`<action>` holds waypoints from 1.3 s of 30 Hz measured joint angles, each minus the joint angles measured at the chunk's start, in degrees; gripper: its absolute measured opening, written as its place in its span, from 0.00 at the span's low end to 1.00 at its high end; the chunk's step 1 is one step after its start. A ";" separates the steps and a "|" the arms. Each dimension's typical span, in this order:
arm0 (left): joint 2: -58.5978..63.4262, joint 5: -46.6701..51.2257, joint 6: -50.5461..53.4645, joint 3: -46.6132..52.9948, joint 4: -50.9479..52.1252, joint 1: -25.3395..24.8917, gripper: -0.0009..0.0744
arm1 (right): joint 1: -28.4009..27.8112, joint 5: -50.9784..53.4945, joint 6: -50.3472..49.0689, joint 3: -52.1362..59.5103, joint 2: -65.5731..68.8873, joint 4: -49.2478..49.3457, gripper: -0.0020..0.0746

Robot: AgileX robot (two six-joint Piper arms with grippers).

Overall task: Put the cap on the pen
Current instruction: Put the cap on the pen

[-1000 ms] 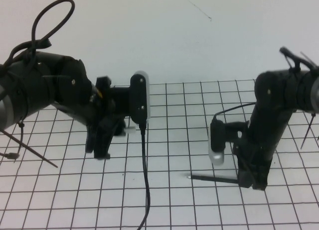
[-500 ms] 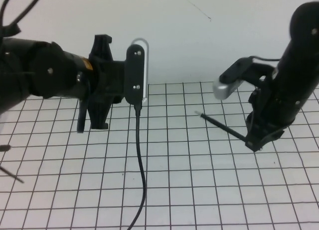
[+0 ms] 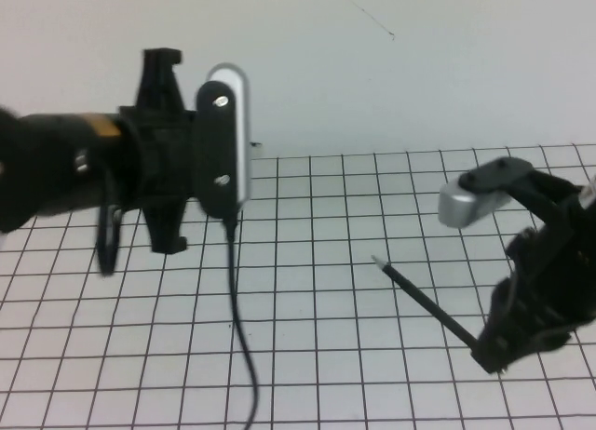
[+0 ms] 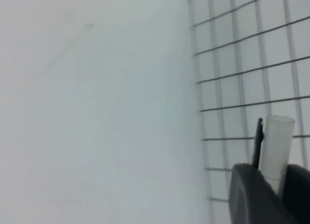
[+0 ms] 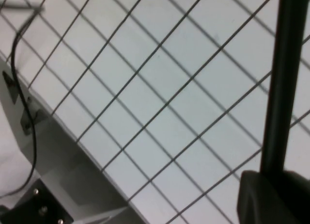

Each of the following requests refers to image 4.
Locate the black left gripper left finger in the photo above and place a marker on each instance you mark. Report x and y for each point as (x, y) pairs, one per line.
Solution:
(252, 197)

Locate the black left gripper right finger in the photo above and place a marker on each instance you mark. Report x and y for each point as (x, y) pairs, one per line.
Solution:
(299, 192)

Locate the translucent pen cap black clip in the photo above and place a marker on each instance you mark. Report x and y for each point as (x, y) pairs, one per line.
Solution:
(276, 146)

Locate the white sheet with black grid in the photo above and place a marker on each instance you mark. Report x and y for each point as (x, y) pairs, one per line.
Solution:
(242, 64)

